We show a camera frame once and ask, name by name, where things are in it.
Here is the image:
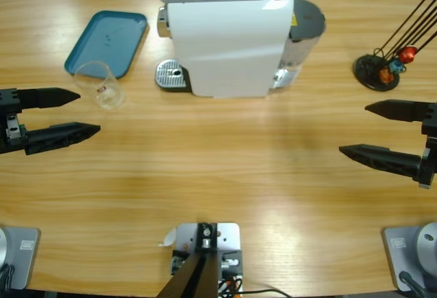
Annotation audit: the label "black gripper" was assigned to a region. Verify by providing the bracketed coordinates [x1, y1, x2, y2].
[338, 99, 437, 189]
[0, 87, 102, 157]

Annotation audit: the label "clear drinking glass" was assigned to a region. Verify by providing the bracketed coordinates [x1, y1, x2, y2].
[72, 60, 126, 111]

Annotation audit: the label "red coffee capsule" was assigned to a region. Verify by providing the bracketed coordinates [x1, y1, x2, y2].
[398, 46, 418, 63]

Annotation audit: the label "white capsule coffee machine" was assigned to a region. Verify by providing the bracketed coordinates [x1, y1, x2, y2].
[155, 0, 303, 100]

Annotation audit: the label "black capsule holder with rods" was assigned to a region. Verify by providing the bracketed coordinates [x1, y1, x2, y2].
[353, 0, 437, 92]

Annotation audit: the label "teal plastic tray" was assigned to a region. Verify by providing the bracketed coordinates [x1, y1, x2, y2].
[64, 10, 150, 80]

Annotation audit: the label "white paper tag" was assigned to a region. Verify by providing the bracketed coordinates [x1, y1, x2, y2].
[156, 228, 178, 248]

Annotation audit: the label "black base cable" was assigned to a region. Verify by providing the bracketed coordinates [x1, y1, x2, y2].
[0, 264, 16, 292]
[398, 270, 429, 298]

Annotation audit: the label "white block with dark post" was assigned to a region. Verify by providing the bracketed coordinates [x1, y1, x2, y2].
[156, 221, 244, 298]

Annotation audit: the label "black cable under white block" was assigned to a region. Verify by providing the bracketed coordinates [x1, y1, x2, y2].
[238, 288, 296, 298]

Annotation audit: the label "orange wires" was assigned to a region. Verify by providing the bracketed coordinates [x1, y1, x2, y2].
[218, 275, 244, 294]

